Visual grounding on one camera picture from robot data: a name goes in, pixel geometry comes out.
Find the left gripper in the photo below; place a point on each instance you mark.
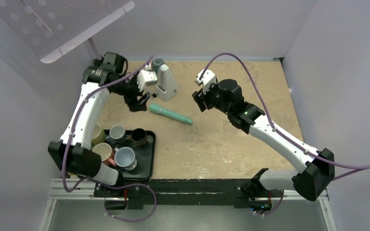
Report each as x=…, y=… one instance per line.
x=132, y=102

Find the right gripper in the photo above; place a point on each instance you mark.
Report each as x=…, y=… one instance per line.
x=197, y=96

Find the white metronome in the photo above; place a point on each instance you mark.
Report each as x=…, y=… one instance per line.
x=167, y=86

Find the brown mug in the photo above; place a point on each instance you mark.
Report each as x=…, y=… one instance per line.
x=138, y=136

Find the blue-grey mug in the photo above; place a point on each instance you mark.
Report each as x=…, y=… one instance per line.
x=117, y=134

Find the dark teal cup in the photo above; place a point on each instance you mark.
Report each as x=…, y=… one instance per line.
x=156, y=63

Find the green mug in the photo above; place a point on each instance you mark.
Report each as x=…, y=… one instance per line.
x=98, y=135

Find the light grey mug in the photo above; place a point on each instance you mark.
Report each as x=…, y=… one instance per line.
x=125, y=158

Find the pink mug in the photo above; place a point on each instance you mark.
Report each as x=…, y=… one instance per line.
x=106, y=152

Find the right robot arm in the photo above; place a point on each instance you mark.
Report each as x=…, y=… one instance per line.
x=313, y=169

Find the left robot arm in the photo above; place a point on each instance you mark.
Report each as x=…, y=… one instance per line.
x=73, y=153

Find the teal toy microphone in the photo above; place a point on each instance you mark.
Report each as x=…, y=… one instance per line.
x=157, y=109

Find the tripod stand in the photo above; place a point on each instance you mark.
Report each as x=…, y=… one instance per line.
x=94, y=51

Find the perforated light panel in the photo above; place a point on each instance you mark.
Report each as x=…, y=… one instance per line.
x=52, y=28

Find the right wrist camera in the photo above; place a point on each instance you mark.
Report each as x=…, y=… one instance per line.
x=206, y=79

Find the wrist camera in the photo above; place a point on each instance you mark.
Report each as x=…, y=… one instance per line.
x=206, y=79
x=146, y=77

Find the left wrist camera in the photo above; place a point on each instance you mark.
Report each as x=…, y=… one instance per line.
x=146, y=77

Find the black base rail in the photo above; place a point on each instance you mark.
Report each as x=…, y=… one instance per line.
x=238, y=193

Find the aluminium frame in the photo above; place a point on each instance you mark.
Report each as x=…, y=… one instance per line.
x=85, y=191

